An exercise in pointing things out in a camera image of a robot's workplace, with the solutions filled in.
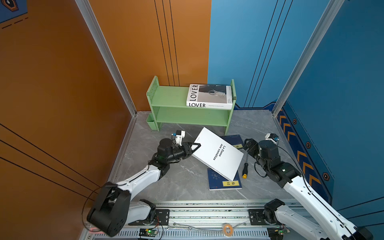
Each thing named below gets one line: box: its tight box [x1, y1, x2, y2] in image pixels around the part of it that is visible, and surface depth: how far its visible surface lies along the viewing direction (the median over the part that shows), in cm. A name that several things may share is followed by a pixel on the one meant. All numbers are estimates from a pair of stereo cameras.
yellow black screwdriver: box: [242, 152, 249, 179], surface depth 88 cm
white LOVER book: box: [186, 84, 233, 110], surface depth 87 cm
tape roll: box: [222, 223, 234, 238], surface depth 71 cm
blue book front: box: [207, 168, 242, 191], surface depth 84 cm
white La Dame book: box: [191, 127, 245, 182], surface depth 81 cm
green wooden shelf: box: [146, 75, 237, 135], surface depth 96 cm
